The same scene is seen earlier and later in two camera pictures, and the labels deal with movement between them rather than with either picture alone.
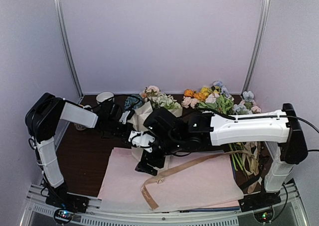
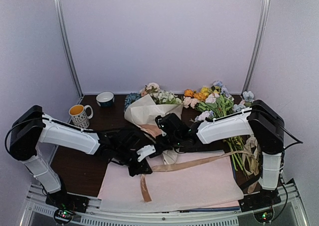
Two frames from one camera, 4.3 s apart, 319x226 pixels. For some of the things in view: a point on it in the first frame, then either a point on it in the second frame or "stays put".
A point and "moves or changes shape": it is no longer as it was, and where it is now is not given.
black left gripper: [126, 134] -> [141, 169]
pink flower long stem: [152, 90] -> [143, 91]
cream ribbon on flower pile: [250, 158] stays put
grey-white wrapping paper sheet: [141, 113] moves or changes shape
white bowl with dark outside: [104, 96] stays put
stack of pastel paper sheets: [215, 184] stays put
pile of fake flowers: [217, 97] stays put
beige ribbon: [150, 205] -> [250, 165]
